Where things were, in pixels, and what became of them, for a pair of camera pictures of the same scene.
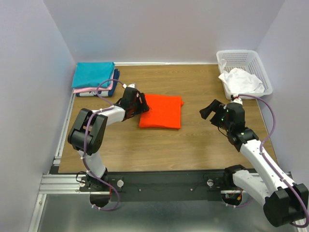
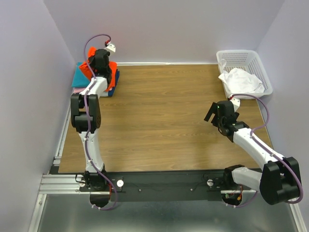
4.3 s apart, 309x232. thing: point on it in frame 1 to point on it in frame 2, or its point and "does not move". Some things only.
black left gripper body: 137,107 to 92,61
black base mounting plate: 134,186 does not move
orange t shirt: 164,111 to 88,68
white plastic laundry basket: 250,61 does not move
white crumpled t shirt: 238,80 does not move
